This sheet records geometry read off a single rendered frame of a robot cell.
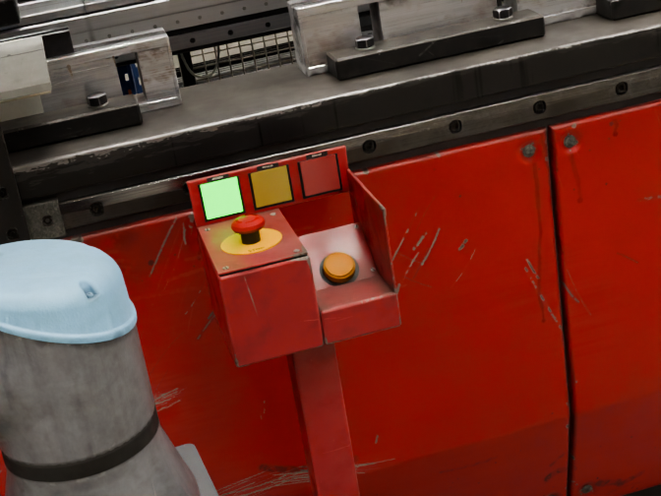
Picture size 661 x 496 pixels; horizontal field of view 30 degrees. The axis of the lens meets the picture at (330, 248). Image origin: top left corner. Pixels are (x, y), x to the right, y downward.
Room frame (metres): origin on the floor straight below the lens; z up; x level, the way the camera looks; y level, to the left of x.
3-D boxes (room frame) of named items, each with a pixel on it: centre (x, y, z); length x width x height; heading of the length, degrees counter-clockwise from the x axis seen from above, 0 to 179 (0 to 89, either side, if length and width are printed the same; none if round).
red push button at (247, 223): (1.33, 0.09, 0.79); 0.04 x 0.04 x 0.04
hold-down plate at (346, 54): (1.66, -0.19, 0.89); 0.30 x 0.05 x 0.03; 101
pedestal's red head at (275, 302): (1.34, 0.04, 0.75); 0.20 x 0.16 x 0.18; 101
